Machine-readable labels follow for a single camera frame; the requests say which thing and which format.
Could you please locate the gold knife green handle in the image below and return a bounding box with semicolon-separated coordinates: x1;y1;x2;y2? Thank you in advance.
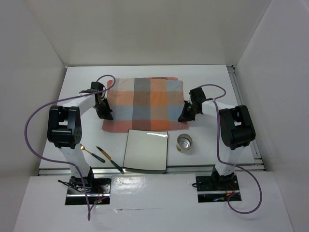
96;146;124;174

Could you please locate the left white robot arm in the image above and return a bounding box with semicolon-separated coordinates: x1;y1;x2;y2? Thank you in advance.
47;82;113;193

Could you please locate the aluminium rail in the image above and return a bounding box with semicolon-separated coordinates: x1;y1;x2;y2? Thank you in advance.
38;164;266;176
227;66;263;164

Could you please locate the purple cable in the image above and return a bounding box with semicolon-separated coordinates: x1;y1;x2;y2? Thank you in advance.
25;74;116;221
197;84;263;215

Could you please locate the metal cup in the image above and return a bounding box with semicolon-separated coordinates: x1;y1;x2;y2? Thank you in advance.
176;134;193;153

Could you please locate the checkered orange blue cloth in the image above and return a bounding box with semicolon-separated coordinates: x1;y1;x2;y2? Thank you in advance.
102;77;189;133

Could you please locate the aluminium rail right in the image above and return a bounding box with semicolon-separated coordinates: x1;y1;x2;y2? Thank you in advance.
227;66;263;164

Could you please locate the gold fork green handle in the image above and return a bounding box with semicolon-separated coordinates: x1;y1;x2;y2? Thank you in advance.
80;145;105;163

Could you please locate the square white plate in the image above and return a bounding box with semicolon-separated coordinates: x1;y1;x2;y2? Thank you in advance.
123;129;168;171

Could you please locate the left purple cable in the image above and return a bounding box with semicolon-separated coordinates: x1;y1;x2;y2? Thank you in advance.
25;74;116;221

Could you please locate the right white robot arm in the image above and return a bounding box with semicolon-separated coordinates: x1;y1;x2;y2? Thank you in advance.
178;86;256;190

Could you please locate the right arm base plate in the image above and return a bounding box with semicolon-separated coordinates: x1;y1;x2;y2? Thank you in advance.
192;175;242;203

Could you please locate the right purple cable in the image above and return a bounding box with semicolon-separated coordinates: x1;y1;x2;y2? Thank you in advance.
197;84;263;215

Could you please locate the aluminium rail front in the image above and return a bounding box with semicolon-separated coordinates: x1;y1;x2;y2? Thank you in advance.
38;164;266;176

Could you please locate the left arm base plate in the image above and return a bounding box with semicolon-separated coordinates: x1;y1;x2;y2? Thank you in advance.
58;178;112;205

